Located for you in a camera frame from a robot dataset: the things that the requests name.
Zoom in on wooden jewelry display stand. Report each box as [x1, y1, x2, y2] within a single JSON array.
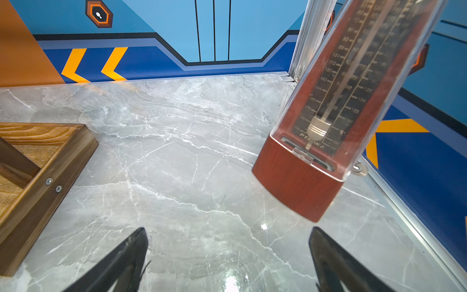
[[1, 122, 99, 277]]

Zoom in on dark red metronome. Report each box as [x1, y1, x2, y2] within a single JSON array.
[[252, 1, 446, 222]]

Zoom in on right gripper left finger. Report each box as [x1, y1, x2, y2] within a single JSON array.
[[65, 228, 148, 292]]

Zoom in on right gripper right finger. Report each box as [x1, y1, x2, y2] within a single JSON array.
[[308, 226, 393, 292]]

